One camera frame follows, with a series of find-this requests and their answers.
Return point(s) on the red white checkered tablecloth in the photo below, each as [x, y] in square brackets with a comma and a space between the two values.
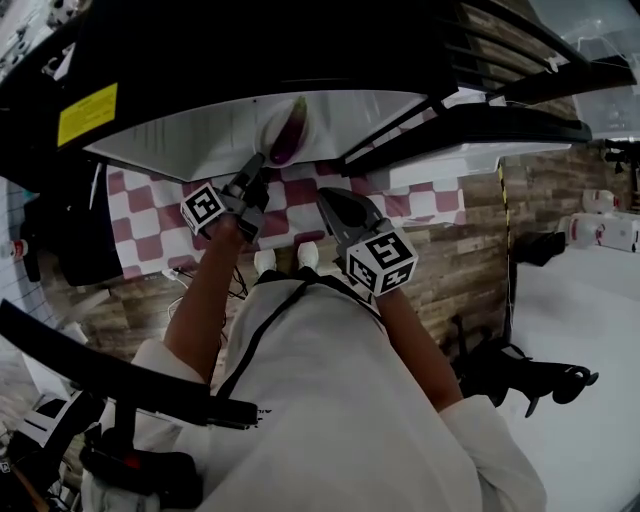
[150, 220]

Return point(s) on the black white mini refrigerator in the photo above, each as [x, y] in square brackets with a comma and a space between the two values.
[250, 45]

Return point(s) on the white plate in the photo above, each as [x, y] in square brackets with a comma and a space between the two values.
[267, 130]

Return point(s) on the person's right white shoe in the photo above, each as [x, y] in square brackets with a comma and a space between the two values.
[308, 255]

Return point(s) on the black mesh office chair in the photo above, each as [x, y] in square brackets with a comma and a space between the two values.
[75, 235]

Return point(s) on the white power strip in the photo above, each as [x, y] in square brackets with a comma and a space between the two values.
[172, 274]

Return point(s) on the white grid-pattern table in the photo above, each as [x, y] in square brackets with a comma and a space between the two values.
[20, 280]

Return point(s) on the person's white shoe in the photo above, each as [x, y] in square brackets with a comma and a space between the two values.
[265, 261]
[308, 255]

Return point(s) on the white bags with red print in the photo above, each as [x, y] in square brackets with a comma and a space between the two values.
[605, 225]

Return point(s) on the white panel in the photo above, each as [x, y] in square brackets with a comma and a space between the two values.
[610, 75]

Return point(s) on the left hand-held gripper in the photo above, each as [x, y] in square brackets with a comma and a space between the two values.
[245, 210]

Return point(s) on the person's left white shoe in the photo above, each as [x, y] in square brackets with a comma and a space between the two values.
[265, 261]

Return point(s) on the person's right forearm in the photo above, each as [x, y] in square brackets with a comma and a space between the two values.
[420, 350]

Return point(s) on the purple eggplant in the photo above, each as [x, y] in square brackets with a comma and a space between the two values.
[290, 135]

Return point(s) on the person in white coat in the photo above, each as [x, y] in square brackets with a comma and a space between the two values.
[325, 410]

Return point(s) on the black device with red button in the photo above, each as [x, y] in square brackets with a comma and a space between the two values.
[150, 475]

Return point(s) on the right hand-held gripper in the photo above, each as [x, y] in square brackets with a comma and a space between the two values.
[382, 260]

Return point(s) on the yellow black striped floor tape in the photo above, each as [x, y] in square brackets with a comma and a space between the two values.
[505, 225]

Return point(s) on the person's left forearm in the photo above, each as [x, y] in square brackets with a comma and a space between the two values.
[200, 310]

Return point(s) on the black bag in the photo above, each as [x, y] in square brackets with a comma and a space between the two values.
[540, 249]

